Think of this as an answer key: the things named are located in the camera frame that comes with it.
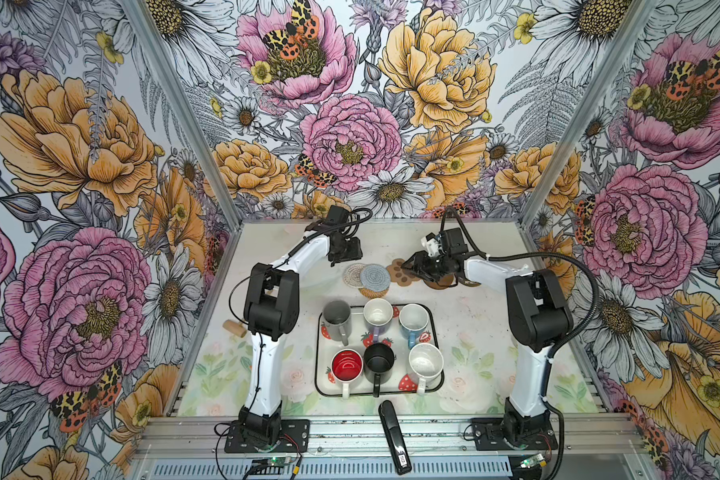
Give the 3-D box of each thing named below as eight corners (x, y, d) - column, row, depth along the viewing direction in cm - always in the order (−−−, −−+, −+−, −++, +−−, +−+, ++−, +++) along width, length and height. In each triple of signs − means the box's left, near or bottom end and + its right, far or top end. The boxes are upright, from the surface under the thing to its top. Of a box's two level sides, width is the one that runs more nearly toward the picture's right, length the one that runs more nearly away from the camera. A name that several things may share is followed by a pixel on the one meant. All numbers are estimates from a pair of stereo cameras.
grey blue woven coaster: (359, 292, 103) (359, 288, 102) (359, 268, 110) (359, 264, 108) (390, 292, 103) (391, 288, 102) (389, 268, 110) (389, 264, 108)
